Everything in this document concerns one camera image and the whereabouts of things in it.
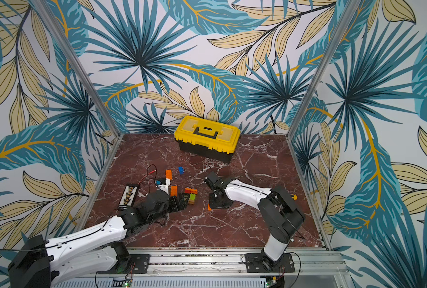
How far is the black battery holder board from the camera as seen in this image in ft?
2.94

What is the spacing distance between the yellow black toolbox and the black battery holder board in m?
0.34

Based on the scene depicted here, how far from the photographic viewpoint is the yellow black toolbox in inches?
38.1
